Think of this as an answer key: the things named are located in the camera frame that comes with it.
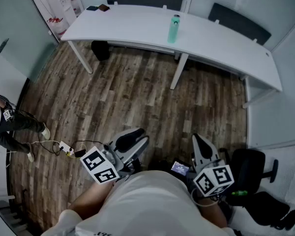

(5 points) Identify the person's left forearm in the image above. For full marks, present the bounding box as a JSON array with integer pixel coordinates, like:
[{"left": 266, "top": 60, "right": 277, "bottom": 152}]
[{"left": 68, "top": 180, "right": 114, "bottom": 221}]

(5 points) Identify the person's right forearm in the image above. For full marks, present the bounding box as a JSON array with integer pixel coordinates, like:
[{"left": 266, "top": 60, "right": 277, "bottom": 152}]
[{"left": 198, "top": 197, "right": 229, "bottom": 229}]

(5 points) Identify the white water dispenser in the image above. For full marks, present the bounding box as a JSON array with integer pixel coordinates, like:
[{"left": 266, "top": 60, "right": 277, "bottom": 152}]
[{"left": 49, "top": 0, "right": 77, "bottom": 38}]

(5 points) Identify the black bin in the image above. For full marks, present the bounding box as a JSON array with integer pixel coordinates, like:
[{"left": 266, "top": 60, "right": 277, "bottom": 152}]
[{"left": 91, "top": 40, "right": 111, "bottom": 61}]

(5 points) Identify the green water bottle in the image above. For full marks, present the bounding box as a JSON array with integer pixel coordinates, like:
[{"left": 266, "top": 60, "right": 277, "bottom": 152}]
[{"left": 167, "top": 23, "right": 180, "bottom": 44}]

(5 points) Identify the black bag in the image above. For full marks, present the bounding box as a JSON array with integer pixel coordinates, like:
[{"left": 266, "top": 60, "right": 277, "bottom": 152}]
[{"left": 243, "top": 192, "right": 295, "bottom": 231}]

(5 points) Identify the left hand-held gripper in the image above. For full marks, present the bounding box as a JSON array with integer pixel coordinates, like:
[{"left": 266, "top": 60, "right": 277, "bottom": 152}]
[{"left": 80, "top": 128, "right": 150, "bottom": 185}]

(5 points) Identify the person's white shirt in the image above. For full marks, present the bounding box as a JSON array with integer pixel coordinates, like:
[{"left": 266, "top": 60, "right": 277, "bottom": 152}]
[{"left": 40, "top": 170, "right": 236, "bottom": 236}]

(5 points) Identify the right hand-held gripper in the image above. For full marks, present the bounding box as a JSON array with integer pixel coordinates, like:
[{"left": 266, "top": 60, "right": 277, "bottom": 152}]
[{"left": 191, "top": 133, "right": 235, "bottom": 198}]

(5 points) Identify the white power strip with cables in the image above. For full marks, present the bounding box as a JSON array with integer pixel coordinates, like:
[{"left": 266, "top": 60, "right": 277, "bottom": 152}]
[{"left": 37, "top": 138, "right": 104, "bottom": 157}]

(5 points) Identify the white floor cable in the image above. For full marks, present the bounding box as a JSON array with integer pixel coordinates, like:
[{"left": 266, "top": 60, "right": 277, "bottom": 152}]
[{"left": 30, "top": 139, "right": 62, "bottom": 147}]

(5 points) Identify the dark door handle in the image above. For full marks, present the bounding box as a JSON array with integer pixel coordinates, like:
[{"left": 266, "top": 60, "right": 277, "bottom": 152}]
[{"left": 0, "top": 38, "right": 9, "bottom": 55}]

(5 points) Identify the black device with screen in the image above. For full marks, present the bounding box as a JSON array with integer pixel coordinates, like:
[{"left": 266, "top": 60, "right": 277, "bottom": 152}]
[{"left": 170, "top": 159, "right": 191, "bottom": 177}]

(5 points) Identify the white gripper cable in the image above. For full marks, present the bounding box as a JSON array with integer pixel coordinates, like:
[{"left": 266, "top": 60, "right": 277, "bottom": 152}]
[{"left": 190, "top": 187, "right": 222, "bottom": 207}]

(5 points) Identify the yellow cable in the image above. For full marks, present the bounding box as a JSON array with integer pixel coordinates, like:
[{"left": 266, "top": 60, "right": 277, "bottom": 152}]
[{"left": 65, "top": 144, "right": 87, "bottom": 159}]

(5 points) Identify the white desk leg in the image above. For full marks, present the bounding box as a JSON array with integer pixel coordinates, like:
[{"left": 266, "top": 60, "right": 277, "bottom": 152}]
[
  {"left": 241, "top": 75, "right": 279, "bottom": 109},
  {"left": 67, "top": 40, "right": 94, "bottom": 75},
  {"left": 170, "top": 53, "right": 189, "bottom": 90}
]

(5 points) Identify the black office chair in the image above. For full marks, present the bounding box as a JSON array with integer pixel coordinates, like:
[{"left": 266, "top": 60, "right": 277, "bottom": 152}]
[{"left": 220, "top": 148, "right": 279, "bottom": 202}]

